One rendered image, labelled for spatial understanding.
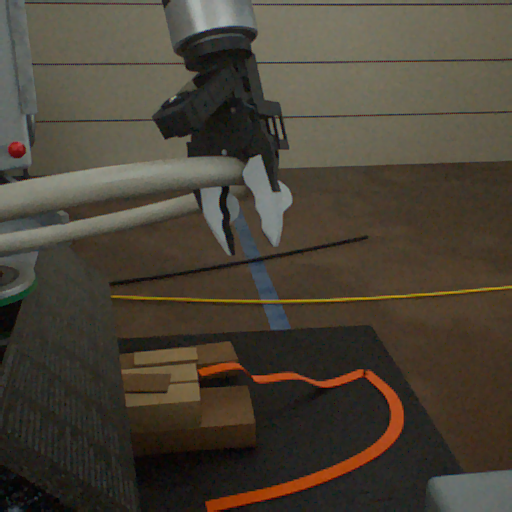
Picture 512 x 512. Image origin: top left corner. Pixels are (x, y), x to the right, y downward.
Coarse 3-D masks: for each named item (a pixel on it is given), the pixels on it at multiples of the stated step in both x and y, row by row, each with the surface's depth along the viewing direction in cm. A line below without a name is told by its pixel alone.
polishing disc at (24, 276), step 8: (0, 264) 146; (8, 264) 146; (16, 264) 146; (24, 264) 146; (8, 272) 141; (16, 272) 141; (24, 272) 141; (32, 272) 141; (0, 280) 137; (8, 280) 137; (16, 280) 137; (24, 280) 137; (32, 280) 138; (0, 288) 133; (8, 288) 133; (16, 288) 133; (24, 288) 135; (0, 296) 131
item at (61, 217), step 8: (0, 176) 126; (8, 176) 124; (0, 184) 128; (32, 216) 111; (40, 216) 107; (48, 216) 103; (56, 216) 99; (64, 216) 97; (0, 224) 108; (8, 224) 108; (16, 224) 108; (24, 224) 108; (32, 224) 108; (40, 224) 108; (48, 224) 103; (56, 224) 99; (64, 224) 97; (0, 232) 104; (8, 232) 104; (40, 248) 96; (48, 248) 97; (0, 256) 93
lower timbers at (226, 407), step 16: (208, 352) 264; (224, 352) 264; (128, 368) 252; (208, 400) 229; (224, 400) 229; (240, 400) 229; (208, 416) 219; (224, 416) 219; (240, 416) 219; (144, 432) 212; (160, 432) 212; (176, 432) 213; (192, 432) 214; (208, 432) 215; (224, 432) 215; (240, 432) 216; (144, 448) 214; (160, 448) 214; (176, 448) 215; (192, 448) 216; (208, 448) 217
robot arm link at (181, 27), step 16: (176, 0) 63; (192, 0) 62; (208, 0) 62; (224, 0) 62; (240, 0) 64; (176, 16) 64; (192, 16) 62; (208, 16) 62; (224, 16) 62; (240, 16) 63; (176, 32) 64; (192, 32) 63; (208, 32) 62; (224, 32) 63; (240, 32) 64; (256, 32) 66; (176, 48) 65
